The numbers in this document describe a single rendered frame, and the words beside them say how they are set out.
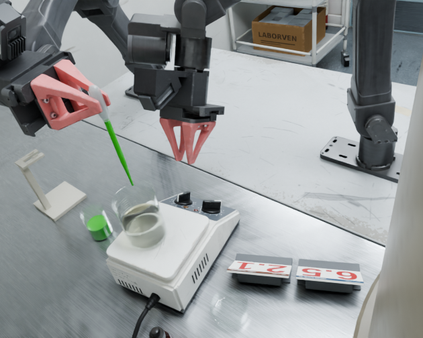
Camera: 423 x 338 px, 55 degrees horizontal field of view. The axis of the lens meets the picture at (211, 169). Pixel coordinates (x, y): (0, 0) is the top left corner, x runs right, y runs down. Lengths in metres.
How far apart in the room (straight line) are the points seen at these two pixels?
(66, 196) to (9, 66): 0.39
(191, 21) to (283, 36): 2.24
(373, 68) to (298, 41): 2.11
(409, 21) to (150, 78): 3.07
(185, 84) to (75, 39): 1.57
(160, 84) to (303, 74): 0.62
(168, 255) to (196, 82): 0.26
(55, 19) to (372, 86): 0.51
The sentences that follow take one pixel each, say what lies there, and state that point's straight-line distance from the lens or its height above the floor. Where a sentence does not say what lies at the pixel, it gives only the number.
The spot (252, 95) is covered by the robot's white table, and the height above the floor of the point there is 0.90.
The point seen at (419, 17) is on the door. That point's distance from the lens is 3.50.
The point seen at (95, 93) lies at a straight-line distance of 0.47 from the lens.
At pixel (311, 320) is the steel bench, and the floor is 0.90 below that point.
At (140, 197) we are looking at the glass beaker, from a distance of 0.60.
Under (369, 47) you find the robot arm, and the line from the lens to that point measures 0.67.
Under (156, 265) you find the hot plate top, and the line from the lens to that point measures 0.58.
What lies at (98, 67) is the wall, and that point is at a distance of 2.25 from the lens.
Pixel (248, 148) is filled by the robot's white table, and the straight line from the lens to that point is 0.87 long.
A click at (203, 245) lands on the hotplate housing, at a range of 0.62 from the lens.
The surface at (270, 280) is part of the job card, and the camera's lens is 0.63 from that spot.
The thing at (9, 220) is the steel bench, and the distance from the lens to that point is 0.92.
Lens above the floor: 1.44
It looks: 40 degrees down
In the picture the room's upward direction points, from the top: 12 degrees counter-clockwise
